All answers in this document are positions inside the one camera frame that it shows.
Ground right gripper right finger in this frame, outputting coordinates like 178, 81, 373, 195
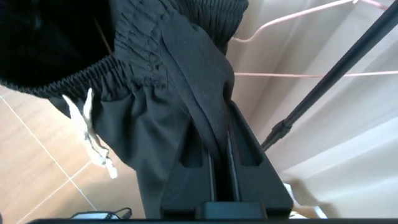
226, 101, 294, 218

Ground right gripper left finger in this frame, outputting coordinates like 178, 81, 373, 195
160, 119, 217, 218

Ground black shorts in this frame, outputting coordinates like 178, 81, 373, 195
0, 0, 249, 218

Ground beige curtain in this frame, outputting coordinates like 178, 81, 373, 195
225, 0, 398, 218

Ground black clothes rack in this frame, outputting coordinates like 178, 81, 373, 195
260, 0, 398, 152

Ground pink clothes hanger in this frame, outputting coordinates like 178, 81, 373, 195
231, 0, 398, 78

